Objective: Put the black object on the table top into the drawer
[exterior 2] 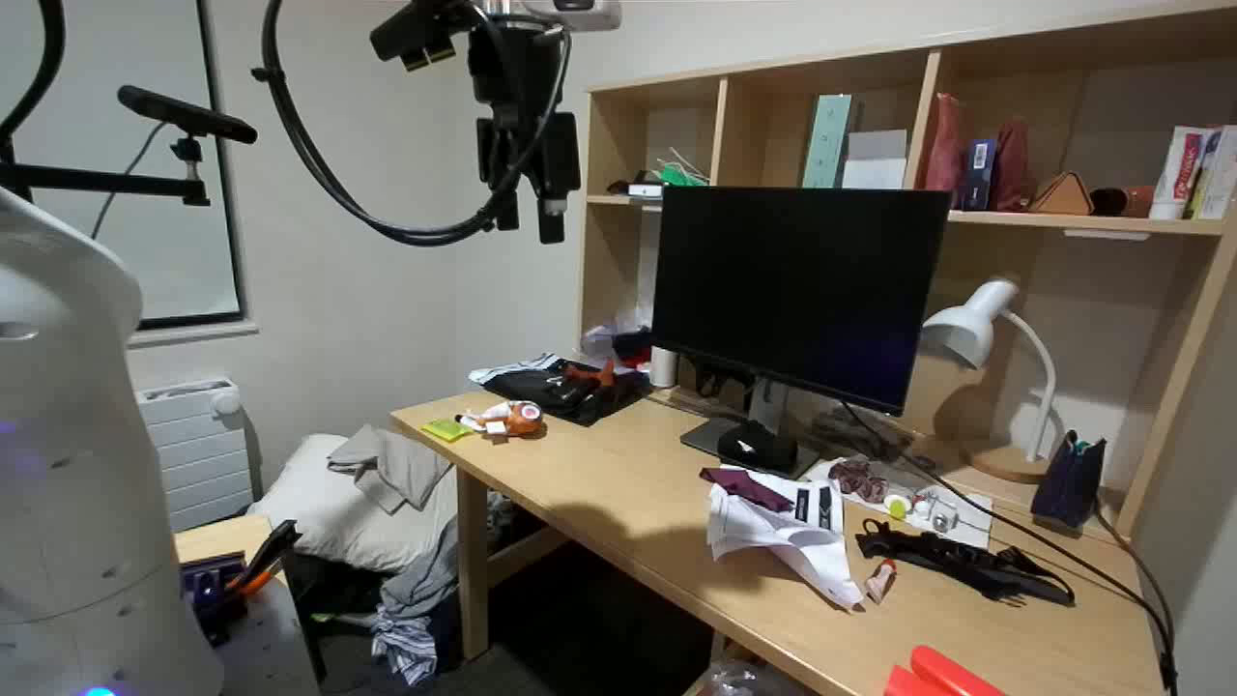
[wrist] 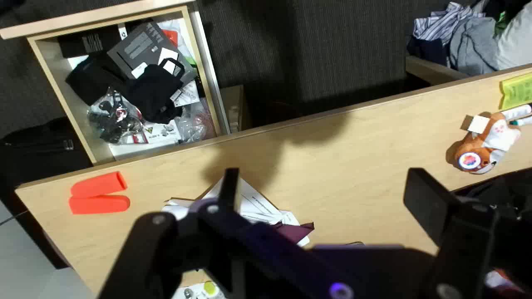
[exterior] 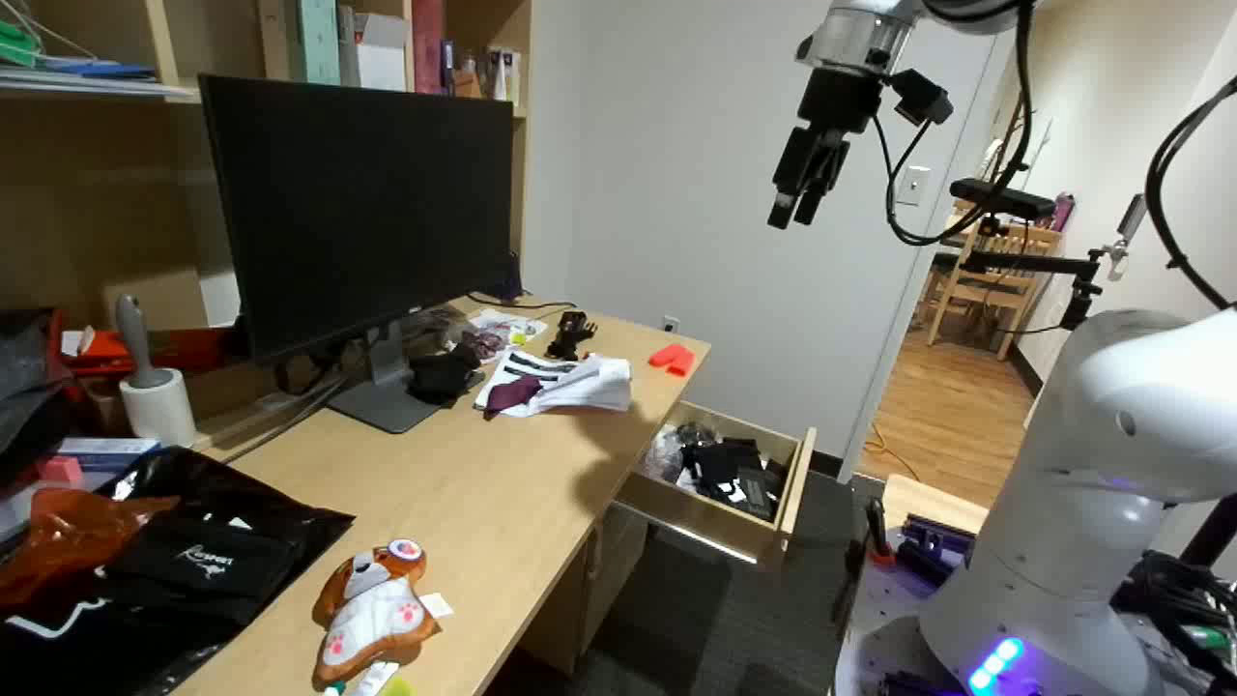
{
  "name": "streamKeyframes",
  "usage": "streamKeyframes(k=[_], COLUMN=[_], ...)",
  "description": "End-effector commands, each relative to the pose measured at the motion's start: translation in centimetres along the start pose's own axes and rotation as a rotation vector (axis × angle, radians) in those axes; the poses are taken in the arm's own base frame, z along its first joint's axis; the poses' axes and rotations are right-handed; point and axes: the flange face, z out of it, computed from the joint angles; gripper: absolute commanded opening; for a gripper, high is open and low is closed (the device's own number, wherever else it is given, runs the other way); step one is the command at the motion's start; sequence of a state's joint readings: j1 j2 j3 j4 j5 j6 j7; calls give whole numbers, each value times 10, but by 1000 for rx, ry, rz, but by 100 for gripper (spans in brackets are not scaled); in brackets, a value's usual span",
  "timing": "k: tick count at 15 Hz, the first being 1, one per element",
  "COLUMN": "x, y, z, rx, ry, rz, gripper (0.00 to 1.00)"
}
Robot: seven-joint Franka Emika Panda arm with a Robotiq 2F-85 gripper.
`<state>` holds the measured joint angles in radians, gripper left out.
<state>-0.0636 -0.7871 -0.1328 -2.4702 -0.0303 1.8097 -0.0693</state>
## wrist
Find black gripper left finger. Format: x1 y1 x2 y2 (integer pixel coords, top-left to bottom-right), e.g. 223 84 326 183
98 167 313 299

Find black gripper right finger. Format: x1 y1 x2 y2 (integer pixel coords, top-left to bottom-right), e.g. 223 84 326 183
403 167 532 299

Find white card with coloured dots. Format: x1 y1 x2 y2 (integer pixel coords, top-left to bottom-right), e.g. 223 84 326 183
175 280 223 299

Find orange white plush toy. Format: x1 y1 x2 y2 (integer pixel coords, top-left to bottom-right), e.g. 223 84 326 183
446 110 522 177

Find orange foam block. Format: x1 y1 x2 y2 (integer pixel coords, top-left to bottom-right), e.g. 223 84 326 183
68 193 132 217
70 170 130 200

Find white paper sheets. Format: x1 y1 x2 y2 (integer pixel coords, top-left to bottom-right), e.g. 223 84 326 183
162 175 316 248

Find white printed leaflet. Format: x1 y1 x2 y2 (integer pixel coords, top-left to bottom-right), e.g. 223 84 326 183
107 119 185 159

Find white marker pen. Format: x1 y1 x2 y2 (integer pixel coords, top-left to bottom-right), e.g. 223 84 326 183
501 104 532 130

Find dark purple cloth piece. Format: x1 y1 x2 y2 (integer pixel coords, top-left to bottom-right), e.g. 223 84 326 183
273 222 316 247

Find clear plastic bag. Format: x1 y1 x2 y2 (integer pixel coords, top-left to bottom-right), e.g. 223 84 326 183
85 89 148 147

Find yellow-green sticky note pad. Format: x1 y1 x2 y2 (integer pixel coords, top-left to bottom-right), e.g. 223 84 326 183
497 74 532 112

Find black cloth bag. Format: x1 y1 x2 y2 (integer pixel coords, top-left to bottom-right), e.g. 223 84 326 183
65 56 188 125

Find black duffel bag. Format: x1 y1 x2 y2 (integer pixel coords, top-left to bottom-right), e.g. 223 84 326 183
0 115 93 197

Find pile of clothes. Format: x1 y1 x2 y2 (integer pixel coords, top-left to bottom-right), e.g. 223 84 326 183
408 0 532 77

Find black cardboard box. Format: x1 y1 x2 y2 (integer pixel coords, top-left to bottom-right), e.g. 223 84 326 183
107 21 198 82

